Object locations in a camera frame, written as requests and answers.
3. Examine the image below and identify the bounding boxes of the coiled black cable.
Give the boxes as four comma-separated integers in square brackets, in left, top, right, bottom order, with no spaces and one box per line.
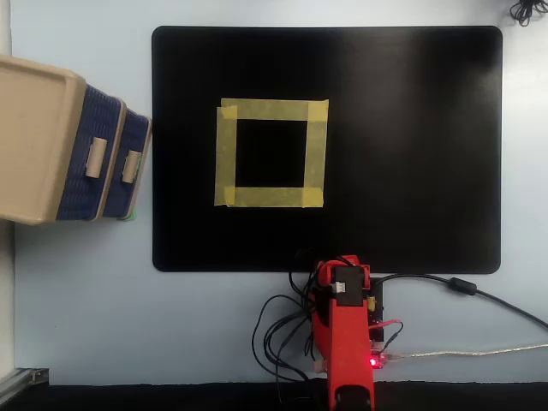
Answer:
[509,0,548,27]

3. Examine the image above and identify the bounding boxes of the controller board with LED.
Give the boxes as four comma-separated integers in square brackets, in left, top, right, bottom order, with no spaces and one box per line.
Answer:
[367,319,393,371]

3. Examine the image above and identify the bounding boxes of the black servo cable bundle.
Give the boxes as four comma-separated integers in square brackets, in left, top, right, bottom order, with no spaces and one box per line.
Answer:
[252,247,329,411]

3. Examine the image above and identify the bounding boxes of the black power cable with ferrite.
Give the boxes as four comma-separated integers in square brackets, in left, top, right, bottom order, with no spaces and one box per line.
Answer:
[374,273,548,331]

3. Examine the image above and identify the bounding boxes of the yellow masking tape strip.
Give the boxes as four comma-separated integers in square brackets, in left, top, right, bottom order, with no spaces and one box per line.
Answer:
[214,106,238,207]
[226,186,325,210]
[220,98,330,122]
[302,100,330,190]

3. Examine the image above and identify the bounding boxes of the beige plastic drawer cabinet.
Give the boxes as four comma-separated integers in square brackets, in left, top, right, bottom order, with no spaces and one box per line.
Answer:
[0,54,153,227]

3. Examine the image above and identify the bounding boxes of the silver USB cable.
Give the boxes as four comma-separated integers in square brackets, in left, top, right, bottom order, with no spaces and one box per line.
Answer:
[384,342,548,361]

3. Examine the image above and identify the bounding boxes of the black rectangular table mat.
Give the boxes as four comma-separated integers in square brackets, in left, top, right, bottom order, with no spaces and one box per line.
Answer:
[151,25,503,273]

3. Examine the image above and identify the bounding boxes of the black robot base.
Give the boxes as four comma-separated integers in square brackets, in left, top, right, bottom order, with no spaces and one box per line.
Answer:
[364,277,386,343]

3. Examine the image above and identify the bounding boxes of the blue woven-pattern plastic drawer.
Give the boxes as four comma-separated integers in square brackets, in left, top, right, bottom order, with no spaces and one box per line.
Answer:
[101,109,152,219]
[56,83,126,223]

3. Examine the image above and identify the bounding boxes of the aluminium frame profile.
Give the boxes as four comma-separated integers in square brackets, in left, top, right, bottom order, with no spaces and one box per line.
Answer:
[0,366,50,400]

